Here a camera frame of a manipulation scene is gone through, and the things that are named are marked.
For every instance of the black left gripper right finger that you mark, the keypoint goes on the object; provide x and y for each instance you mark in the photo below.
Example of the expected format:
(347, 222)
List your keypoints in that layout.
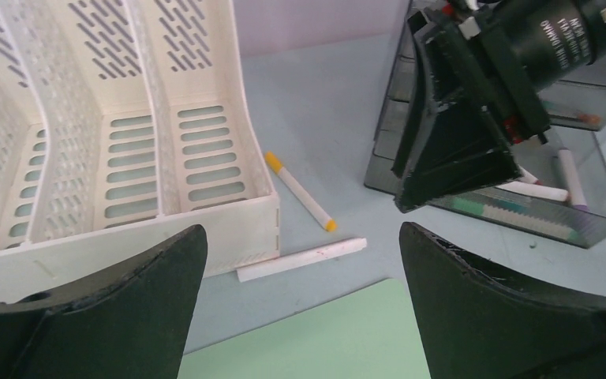
(480, 319)

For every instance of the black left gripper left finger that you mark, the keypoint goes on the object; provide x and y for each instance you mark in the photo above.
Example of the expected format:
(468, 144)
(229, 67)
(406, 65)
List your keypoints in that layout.
(129, 320)

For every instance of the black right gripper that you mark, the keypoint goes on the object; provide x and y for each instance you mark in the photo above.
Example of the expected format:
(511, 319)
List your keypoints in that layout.
(452, 142)

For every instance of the teal capped white marker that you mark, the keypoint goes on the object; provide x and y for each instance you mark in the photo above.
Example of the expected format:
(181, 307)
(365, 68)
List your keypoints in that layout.
(478, 208)

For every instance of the transparent grey drawer box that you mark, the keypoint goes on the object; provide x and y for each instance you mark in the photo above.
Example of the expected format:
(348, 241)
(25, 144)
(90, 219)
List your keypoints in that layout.
(585, 91)

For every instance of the brown capped white marker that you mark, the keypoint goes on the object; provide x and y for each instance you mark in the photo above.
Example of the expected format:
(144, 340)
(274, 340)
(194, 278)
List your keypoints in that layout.
(584, 118)

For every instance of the purple capped marker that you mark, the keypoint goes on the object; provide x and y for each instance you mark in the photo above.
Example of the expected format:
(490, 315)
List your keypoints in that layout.
(572, 180)

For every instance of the green clipboard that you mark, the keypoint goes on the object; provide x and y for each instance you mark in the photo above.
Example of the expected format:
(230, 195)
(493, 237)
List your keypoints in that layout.
(371, 333)

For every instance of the yellow capped pen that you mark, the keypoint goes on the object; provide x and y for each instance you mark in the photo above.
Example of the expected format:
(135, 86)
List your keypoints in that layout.
(304, 197)

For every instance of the white marker pen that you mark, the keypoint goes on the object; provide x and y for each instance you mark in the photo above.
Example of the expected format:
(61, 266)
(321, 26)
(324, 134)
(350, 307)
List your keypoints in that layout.
(301, 259)

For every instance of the white file organizer rack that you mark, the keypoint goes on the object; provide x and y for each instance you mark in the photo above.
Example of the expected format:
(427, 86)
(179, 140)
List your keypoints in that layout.
(121, 124)

